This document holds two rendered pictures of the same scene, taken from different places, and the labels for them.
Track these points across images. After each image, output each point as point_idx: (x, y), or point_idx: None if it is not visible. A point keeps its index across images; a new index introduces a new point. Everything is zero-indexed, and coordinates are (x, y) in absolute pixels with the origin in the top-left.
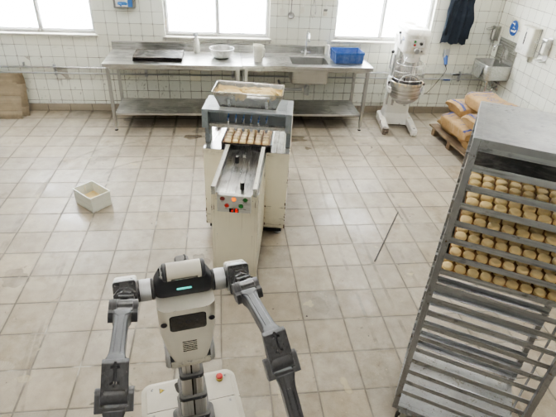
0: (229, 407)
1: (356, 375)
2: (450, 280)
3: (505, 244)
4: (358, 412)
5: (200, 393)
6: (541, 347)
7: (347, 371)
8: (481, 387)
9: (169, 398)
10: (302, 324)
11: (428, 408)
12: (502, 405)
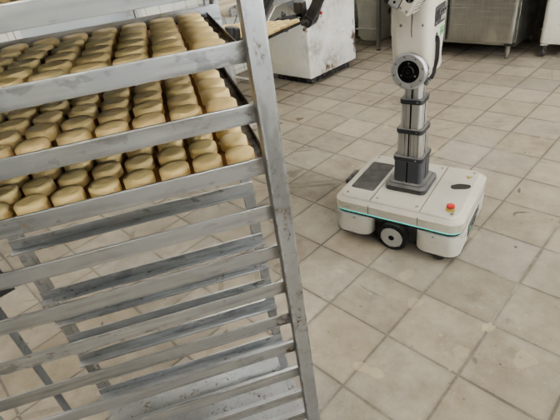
0: (407, 202)
1: (371, 396)
2: (247, 328)
3: (95, 32)
4: (324, 349)
5: (400, 126)
6: (47, 232)
7: (387, 391)
8: (151, 317)
9: (455, 178)
10: (534, 414)
11: (235, 374)
12: (119, 345)
